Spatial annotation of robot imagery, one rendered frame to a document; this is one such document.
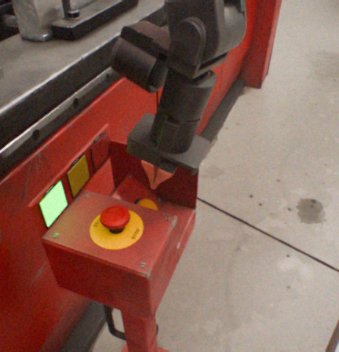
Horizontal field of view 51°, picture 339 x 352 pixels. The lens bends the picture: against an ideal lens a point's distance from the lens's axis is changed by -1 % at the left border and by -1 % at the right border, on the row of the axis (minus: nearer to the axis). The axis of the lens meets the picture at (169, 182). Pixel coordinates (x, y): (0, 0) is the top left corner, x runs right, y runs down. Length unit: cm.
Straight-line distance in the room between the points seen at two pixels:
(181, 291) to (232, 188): 60
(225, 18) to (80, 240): 32
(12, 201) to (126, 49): 35
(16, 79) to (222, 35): 42
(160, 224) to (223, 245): 100
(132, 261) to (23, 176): 29
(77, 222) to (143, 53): 24
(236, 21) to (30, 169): 44
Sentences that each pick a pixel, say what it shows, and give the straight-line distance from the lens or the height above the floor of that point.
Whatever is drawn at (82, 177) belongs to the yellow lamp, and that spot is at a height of 80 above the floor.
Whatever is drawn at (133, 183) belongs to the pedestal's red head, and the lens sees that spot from 61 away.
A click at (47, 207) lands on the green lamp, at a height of 82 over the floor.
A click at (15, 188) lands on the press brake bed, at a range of 66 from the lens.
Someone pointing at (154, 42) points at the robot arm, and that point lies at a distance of 42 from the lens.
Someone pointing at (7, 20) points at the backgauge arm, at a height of 85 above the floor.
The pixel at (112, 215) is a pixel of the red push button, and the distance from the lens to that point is 47.
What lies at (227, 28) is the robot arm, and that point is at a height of 103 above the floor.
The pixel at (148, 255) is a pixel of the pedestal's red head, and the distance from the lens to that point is 46.
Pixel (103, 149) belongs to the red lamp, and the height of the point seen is 81.
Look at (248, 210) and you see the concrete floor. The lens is 163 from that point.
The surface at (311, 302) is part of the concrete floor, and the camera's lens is 141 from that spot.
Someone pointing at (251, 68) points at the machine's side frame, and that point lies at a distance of 255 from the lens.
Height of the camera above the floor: 115
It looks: 42 degrees down
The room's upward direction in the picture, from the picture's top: straight up
